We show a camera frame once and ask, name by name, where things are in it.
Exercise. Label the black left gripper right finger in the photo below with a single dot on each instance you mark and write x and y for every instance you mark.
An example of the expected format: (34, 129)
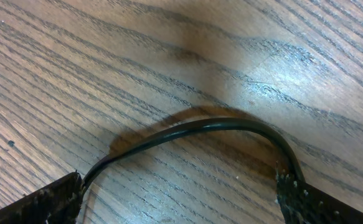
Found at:
(302, 203)

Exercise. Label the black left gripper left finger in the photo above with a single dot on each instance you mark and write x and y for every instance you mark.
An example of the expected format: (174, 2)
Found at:
(59, 202)

